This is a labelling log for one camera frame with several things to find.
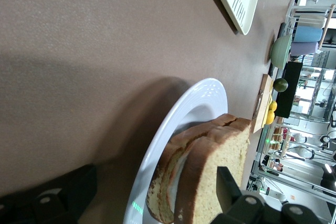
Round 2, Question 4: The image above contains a white round plate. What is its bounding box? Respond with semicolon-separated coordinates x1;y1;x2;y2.
123;78;228;224

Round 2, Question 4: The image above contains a metal wire rack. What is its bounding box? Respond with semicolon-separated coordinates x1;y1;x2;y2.
285;3;336;51

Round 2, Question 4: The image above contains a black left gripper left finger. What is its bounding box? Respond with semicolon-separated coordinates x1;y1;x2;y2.
0;165;97;224

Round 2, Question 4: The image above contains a plain brown bread slice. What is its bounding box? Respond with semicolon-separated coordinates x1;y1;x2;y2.
173;118;252;224

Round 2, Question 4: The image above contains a dark green avocado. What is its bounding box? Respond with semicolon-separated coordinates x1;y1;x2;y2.
272;78;289;93

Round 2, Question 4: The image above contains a black flat panel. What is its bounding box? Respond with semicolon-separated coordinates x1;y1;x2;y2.
274;61;303;119

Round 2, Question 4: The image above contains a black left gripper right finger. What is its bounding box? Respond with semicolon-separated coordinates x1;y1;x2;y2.
209;166;323;224

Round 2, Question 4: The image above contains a blue cup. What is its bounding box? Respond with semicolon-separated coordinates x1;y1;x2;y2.
293;26;323;43

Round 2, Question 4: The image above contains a purple cup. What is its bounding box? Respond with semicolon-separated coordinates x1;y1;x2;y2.
290;41;320;56

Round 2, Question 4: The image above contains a wooden cutting board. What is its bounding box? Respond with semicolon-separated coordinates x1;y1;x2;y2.
251;73;275;134

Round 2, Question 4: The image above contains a pale green bowl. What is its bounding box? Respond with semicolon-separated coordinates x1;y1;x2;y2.
270;34;292;70

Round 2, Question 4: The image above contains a fried egg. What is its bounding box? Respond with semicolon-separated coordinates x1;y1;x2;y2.
167;153;190;217

